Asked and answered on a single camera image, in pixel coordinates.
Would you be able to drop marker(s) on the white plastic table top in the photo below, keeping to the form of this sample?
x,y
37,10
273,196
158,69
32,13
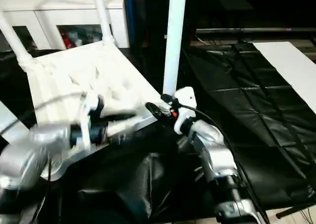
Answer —
x,y
86,73

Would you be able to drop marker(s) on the white plastic table leg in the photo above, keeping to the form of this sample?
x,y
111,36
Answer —
x,y
14,41
102,13
10,120
175,36

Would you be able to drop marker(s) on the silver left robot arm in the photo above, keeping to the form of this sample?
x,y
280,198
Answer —
x,y
37,147

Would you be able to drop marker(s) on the black mat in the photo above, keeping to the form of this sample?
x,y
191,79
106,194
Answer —
x,y
247,110

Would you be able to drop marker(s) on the black case with gold label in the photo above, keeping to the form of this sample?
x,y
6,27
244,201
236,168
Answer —
x,y
148,16

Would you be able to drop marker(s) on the red white small bottle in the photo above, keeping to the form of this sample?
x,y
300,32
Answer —
x,y
67,39

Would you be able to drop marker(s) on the black long bar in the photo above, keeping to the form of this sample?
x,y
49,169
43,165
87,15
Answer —
x,y
259,30

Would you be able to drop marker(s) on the white cabinet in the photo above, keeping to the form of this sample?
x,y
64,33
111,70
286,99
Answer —
x,y
61,13

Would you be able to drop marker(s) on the white flat sheet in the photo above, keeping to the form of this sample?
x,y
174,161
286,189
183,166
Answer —
x,y
291,65

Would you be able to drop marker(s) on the black stand leg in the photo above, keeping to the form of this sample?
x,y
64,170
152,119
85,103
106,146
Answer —
x,y
293,211

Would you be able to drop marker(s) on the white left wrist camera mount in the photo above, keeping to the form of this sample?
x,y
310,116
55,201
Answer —
x,y
85,125

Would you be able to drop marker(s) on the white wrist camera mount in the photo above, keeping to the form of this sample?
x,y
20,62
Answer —
x,y
186,95
85,125

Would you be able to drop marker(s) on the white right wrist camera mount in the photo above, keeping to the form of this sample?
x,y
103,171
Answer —
x,y
186,95

